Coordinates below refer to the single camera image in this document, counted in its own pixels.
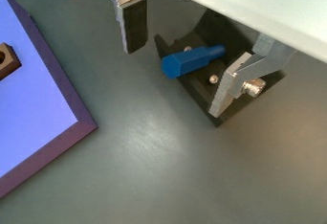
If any brown slotted bar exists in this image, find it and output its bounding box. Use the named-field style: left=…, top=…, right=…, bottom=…
left=0, top=42, right=21, bottom=80

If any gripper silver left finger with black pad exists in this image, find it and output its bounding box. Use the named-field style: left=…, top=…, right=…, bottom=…
left=110, top=0, right=148, bottom=54

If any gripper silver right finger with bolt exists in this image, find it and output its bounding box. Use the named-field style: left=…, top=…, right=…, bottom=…
left=208, top=34, right=296, bottom=118

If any black angled fixture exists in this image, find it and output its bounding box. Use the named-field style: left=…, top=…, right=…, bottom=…
left=153, top=8, right=287, bottom=128

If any blue peg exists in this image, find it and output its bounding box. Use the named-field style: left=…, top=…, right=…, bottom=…
left=162, top=45, right=224, bottom=78

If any purple base block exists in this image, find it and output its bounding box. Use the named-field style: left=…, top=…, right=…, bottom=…
left=0, top=0, right=97, bottom=198

